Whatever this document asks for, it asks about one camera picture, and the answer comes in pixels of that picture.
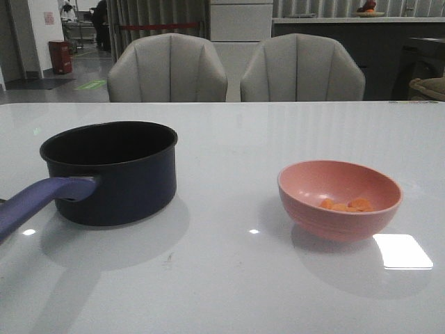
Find pink bowl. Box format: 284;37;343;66
277;160;403;242

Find white refrigerator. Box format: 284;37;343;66
209;1;273;102

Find dark floor mat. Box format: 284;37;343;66
5;79;73;90

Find fruit plate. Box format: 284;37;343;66
355;0;385;17

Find right beige chair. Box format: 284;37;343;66
240;33;366;102

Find dark kitchen counter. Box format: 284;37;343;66
272;17;444;100

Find red bin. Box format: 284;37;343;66
48;40;72;74

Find person in black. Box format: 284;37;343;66
91;0;111;51

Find beige chair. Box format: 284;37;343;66
107;33;228;102
240;33;366;102

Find dark blue saucepan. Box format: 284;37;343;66
1;121;178;239

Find orange ham slices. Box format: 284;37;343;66
319;198;373;212

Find left beige chair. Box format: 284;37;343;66
107;33;228;102

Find grey curtain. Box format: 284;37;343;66
107;0;210;61

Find red belt barrier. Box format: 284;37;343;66
118;21;204;31

